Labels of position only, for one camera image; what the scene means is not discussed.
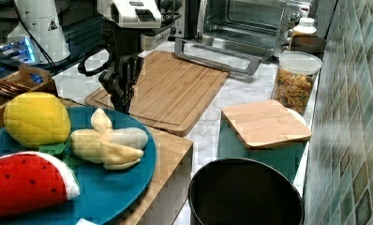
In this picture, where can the yellow plush lemon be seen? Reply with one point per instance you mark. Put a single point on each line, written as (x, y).
(36, 118)

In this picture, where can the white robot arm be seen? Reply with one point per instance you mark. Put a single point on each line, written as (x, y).
(129, 27)

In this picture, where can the white lidded bottle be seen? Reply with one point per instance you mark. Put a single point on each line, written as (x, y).
(305, 28)

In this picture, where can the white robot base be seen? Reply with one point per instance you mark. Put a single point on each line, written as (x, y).
(39, 31)

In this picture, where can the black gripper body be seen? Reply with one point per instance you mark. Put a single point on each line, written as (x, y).
(124, 47)

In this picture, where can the plush peeled banana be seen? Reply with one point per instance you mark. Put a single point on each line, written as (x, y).
(116, 149)

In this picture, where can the teal canister with wooden lid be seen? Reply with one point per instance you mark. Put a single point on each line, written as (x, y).
(265, 131)

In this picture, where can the black round pot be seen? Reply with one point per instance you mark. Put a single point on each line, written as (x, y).
(238, 191)

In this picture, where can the toaster oven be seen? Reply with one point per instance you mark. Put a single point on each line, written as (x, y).
(236, 35)

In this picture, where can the wooden tray with handle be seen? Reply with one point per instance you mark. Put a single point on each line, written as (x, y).
(26, 79)

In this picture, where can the blue plate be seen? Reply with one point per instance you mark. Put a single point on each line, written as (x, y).
(104, 194)

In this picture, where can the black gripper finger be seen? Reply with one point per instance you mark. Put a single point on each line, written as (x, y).
(110, 83)
(131, 72)

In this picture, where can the glass jar with cereal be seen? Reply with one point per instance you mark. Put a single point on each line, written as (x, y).
(295, 79)

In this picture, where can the bamboo cutting board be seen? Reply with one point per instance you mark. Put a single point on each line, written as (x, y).
(172, 94)

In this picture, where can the plush watermelon slice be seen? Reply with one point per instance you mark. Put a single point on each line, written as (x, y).
(30, 181)

